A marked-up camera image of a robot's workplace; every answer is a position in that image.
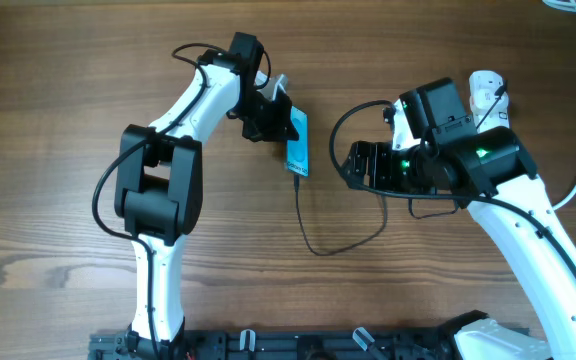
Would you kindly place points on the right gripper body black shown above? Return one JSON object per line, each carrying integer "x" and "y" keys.
{"x": 391, "y": 168}

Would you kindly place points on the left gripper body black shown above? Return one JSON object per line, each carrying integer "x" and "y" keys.
{"x": 261, "y": 117}

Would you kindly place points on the smartphone with blue screen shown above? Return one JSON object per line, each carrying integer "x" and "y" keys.
{"x": 297, "y": 151}

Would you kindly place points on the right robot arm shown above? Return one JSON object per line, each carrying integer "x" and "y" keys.
{"x": 437, "y": 152}

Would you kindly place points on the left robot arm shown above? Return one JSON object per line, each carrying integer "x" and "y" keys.
{"x": 159, "y": 185}

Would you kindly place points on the white charger plug adapter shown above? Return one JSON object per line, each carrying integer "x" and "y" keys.
{"x": 483, "y": 86}

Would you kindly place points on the white power strip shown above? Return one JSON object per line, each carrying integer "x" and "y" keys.
{"x": 497, "y": 115}

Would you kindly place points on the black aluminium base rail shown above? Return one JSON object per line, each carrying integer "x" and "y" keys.
{"x": 249, "y": 344}

